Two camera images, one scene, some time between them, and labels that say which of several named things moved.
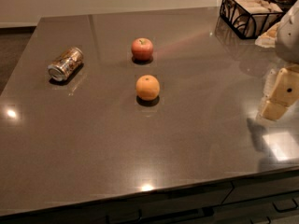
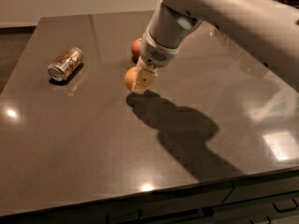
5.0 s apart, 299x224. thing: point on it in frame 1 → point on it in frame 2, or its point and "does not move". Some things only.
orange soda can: x=63 y=65 does not move
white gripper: x=289 y=37 → x=154 y=54
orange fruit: x=148 y=87 → x=130 y=77
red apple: x=142 y=49 does not move
